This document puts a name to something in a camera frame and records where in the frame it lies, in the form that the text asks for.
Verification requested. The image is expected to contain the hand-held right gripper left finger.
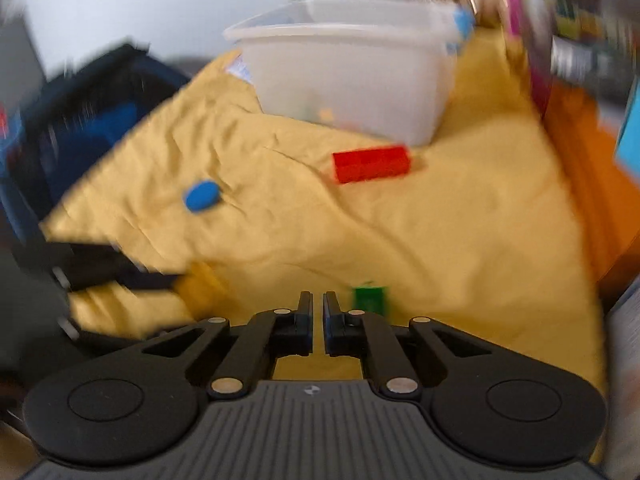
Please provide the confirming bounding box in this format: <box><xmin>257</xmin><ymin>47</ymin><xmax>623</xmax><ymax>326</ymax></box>
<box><xmin>140</xmin><ymin>291</ymin><xmax>314</xmax><ymax>401</ymax></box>

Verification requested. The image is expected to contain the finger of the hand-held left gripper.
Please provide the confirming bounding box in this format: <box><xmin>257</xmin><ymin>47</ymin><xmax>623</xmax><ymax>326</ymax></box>
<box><xmin>59</xmin><ymin>316</ymin><xmax>153</xmax><ymax>355</ymax></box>
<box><xmin>42</xmin><ymin>241</ymin><xmax>187</xmax><ymax>293</ymax></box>

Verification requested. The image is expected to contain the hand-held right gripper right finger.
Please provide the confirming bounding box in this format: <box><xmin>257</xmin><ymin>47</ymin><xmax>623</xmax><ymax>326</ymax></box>
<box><xmin>322</xmin><ymin>291</ymin><xmax>494</xmax><ymax>401</ymax></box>

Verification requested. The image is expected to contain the yellow toy brick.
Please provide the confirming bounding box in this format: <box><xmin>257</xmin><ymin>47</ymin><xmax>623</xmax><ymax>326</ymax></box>
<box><xmin>175</xmin><ymin>260</ymin><xmax>233</xmax><ymax>321</ymax></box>

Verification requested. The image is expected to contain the white plastic bin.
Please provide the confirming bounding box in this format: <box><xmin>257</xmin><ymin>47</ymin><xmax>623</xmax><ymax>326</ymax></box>
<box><xmin>223</xmin><ymin>0</ymin><xmax>476</xmax><ymax>147</ymax></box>

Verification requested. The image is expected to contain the green toy block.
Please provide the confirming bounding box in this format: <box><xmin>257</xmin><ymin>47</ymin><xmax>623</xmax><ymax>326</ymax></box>
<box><xmin>352</xmin><ymin>285</ymin><xmax>390</xmax><ymax>318</ymax></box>

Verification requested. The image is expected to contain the blue round disc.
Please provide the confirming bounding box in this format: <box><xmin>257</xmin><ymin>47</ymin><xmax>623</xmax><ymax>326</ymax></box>
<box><xmin>182</xmin><ymin>181</ymin><xmax>221</xmax><ymax>213</ymax></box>

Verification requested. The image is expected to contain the yellow blanket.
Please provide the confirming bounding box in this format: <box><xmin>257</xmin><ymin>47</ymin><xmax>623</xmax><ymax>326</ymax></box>
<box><xmin>40</xmin><ymin>25</ymin><xmax>608</xmax><ymax>466</ymax></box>

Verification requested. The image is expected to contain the long red toy brick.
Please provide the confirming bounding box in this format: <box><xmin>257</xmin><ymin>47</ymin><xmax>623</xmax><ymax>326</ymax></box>
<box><xmin>332</xmin><ymin>146</ymin><xmax>412</xmax><ymax>184</ymax></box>

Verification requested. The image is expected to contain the white printed packet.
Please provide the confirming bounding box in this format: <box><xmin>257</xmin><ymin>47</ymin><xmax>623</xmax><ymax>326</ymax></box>
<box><xmin>227</xmin><ymin>52</ymin><xmax>256</xmax><ymax>83</ymax></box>

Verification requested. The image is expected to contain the orange cardboard box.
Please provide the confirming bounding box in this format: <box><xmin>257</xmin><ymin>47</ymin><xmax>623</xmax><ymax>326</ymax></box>
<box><xmin>542</xmin><ymin>82</ymin><xmax>640</xmax><ymax>291</ymax></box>

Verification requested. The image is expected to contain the light blue box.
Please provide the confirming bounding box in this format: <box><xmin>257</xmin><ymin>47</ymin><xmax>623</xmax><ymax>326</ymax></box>
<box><xmin>615</xmin><ymin>105</ymin><xmax>640</xmax><ymax>181</ymax></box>

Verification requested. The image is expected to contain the colourful toy pile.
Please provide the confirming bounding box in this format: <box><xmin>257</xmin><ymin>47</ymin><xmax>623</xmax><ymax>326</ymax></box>
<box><xmin>550</xmin><ymin>0</ymin><xmax>640</xmax><ymax>96</ymax></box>

